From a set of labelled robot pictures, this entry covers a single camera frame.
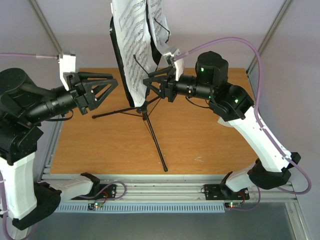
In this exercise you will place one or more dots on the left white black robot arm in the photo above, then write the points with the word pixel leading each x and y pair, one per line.
pixel 23 107

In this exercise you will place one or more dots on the aluminium frame rail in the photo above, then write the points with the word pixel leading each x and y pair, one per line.
pixel 170 188

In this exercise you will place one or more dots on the black music stand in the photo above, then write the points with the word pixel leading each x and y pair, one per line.
pixel 143 110

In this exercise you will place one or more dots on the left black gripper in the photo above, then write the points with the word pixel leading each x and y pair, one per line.
pixel 86 99

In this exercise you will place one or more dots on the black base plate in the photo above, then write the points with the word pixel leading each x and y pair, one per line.
pixel 105 191
pixel 213 192

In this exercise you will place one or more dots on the small circuit board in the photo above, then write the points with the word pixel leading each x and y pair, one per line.
pixel 94 206
pixel 232 204

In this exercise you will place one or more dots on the white sheet music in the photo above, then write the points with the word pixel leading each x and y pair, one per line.
pixel 134 43
pixel 158 24

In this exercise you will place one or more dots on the grey slotted cable duct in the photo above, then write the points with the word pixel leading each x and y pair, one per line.
pixel 143 208

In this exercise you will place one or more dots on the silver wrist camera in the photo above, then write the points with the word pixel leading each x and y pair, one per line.
pixel 67 65
pixel 170 55

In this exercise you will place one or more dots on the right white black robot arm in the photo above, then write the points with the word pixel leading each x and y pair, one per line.
pixel 235 109

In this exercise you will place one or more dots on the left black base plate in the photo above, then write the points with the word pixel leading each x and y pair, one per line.
pixel 105 191

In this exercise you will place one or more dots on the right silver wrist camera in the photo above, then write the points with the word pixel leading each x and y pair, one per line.
pixel 170 55

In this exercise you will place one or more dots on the right small circuit board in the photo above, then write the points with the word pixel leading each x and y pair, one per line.
pixel 232 204

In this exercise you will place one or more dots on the left small circuit board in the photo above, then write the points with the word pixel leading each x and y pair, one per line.
pixel 94 206

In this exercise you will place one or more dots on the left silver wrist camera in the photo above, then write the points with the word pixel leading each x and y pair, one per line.
pixel 67 65

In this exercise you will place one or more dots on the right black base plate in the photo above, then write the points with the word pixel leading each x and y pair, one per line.
pixel 213 192

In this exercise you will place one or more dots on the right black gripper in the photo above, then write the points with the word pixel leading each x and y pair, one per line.
pixel 165 87

